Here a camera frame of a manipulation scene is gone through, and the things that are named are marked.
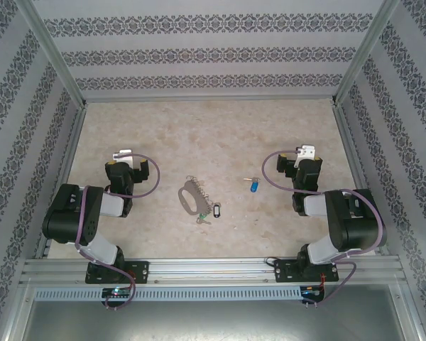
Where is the metal key holder with rings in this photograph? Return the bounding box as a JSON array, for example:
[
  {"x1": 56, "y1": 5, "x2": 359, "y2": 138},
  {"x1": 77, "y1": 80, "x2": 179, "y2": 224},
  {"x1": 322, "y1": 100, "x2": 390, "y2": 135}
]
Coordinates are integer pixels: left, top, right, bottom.
[{"x1": 177, "y1": 175, "x2": 214, "y2": 216}]

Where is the small circuit board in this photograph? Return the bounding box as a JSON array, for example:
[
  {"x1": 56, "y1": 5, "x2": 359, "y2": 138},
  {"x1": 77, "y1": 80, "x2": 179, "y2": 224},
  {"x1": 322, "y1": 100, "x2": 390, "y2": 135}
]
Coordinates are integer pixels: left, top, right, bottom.
[
  {"x1": 300, "y1": 285, "x2": 324, "y2": 298},
  {"x1": 99, "y1": 286, "x2": 133, "y2": 300}
]

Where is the grey metal sheet panel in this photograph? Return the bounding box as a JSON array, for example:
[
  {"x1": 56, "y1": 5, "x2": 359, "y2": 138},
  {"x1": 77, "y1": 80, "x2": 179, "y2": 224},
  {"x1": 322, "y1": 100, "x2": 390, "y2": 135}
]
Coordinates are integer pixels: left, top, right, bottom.
[{"x1": 21, "y1": 300, "x2": 413, "y2": 341}]

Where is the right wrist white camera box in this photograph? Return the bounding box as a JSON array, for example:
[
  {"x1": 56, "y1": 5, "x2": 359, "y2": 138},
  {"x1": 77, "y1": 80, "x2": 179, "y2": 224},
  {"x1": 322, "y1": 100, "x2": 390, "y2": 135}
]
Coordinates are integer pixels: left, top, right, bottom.
[{"x1": 293, "y1": 144, "x2": 317, "y2": 168}]

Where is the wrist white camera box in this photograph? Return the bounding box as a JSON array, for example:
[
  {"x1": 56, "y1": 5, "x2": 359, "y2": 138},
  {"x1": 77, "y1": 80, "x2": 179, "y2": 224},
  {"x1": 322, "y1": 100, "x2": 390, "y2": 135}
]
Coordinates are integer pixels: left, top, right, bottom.
[
  {"x1": 112, "y1": 148, "x2": 134, "y2": 166},
  {"x1": 293, "y1": 144, "x2": 317, "y2": 168}
]

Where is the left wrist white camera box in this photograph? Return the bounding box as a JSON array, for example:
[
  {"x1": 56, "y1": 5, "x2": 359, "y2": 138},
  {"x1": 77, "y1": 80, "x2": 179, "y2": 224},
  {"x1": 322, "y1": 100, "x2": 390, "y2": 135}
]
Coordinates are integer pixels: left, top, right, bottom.
[{"x1": 112, "y1": 148, "x2": 134, "y2": 166}]

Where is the aluminium table side rail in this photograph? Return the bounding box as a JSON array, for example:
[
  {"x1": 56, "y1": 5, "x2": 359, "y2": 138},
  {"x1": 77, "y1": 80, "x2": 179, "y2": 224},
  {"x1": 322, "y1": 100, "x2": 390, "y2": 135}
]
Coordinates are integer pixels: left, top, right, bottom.
[
  {"x1": 33, "y1": 104, "x2": 89, "y2": 260},
  {"x1": 332, "y1": 104, "x2": 391, "y2": 259}
]

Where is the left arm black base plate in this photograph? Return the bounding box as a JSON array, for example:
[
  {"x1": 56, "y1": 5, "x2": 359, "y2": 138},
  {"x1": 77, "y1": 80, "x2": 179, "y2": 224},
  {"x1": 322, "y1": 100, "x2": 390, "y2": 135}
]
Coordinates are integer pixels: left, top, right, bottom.
[{"x1": 84, "y1": 261, "x2": 151, "y2": 285}]

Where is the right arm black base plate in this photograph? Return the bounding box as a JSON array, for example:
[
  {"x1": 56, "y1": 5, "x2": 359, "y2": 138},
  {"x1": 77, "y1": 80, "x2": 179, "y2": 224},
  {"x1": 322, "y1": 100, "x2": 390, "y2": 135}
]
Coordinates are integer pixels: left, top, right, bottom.
[{"x1": 273, "y1": 258, "x2": 340, "y2": 283}]

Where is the aluminium frame post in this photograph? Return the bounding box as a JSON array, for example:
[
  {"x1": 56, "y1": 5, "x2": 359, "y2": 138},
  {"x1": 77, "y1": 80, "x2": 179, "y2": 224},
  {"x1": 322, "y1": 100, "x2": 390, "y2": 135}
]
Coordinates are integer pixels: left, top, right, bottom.
[
  {"x1": 329, "y1": 0, "x2": 402, "y2": 107},
  {"x1": 13, "y1": 0, "x2": 88, "y2": 109}
]

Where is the aluminium mounting rail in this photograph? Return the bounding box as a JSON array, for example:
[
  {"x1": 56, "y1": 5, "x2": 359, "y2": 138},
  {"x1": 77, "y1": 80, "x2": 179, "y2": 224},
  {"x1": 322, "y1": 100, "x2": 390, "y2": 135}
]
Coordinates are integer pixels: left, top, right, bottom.
[{"x1": 19, "y1": 257, "x2": 402, "y2": 286}]

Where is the grey slotted cable duct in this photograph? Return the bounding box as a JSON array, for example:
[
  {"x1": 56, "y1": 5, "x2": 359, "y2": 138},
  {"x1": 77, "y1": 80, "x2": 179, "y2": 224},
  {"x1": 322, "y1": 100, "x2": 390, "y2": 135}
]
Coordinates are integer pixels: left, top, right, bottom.
[{"x1": 33, "y1": 286, "x2": 302, "y2": 302}]

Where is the aluminium lower frame beam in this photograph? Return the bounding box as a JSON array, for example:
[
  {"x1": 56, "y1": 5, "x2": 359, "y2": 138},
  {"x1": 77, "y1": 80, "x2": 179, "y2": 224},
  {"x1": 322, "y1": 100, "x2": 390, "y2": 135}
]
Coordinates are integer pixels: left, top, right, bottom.
[
  {"x1": 0, "y1": 280, "x2": 35, "y2": 341},
  {"x1": 393, "y1": 283, "x2": 425, "y2": 341}
]

